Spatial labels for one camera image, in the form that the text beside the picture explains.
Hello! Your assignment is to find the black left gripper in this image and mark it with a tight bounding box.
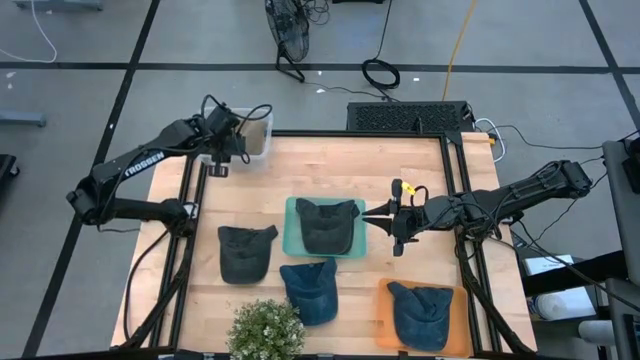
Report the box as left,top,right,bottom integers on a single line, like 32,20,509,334
199,102,249,179

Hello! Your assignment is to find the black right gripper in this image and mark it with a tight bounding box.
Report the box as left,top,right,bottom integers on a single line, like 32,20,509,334
361,178,436,257

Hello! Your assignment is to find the khaki baseball cap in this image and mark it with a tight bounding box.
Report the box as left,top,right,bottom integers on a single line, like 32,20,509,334
242,119,267,155

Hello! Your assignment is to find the dark grey baseball cap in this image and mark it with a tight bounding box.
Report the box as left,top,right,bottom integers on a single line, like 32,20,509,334
217,224,280,285
294,197,361,256

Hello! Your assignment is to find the blue denim baseball cap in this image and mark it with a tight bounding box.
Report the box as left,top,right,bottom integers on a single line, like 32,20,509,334
386,281,455,353
278,258,340,327

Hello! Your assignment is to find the orange plastic bin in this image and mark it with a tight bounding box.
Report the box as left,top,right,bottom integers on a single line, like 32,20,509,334
375,277,472,359

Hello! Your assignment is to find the teal plastic bin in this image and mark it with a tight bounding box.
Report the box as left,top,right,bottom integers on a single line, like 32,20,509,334
282,197,370,260

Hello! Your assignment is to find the clear plastic storage bin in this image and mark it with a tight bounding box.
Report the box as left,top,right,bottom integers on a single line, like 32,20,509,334
197,106,275,174

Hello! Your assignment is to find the black perforated computer case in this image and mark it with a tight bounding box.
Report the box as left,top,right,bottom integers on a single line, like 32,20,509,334
345,100,475,135

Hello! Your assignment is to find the black floor fan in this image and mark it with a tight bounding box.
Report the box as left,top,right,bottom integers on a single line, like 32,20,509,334
263,0,311,84

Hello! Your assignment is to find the small green potted plant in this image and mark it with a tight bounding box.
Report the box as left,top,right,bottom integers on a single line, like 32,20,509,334
227,298,307,360

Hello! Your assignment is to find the white box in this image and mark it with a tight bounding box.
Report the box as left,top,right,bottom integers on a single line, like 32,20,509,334
523,253,576,277

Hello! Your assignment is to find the white paper towel roll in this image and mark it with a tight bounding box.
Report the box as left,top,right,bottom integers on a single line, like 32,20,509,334
530,286,597,322

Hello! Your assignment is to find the grey furniture foot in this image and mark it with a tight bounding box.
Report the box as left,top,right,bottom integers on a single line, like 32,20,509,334
13,0,105,12
0,110,48,128

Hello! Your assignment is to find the black furniture foot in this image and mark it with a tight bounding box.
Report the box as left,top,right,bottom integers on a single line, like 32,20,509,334
0,153,21,179

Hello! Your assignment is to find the grey cylinder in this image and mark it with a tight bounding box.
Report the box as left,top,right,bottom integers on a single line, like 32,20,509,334
578,319,626,347

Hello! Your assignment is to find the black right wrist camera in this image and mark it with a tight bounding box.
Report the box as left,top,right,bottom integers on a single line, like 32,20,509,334
402,205,426,234

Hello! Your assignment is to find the black aluminium table frame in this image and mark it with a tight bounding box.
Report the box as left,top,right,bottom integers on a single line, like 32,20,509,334
110,128,539,359

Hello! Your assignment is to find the short white cable loop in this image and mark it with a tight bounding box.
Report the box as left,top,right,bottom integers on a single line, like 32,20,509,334
473,117,508,165

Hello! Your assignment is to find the coiled black cable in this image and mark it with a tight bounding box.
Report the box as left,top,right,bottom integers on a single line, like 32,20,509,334
360,58,402,92

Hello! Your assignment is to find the yellow floor cable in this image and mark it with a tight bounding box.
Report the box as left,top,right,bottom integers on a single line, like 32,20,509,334
441,0,477,102

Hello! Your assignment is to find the long white floor cable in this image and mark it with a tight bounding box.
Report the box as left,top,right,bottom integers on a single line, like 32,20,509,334
0,0,59,65

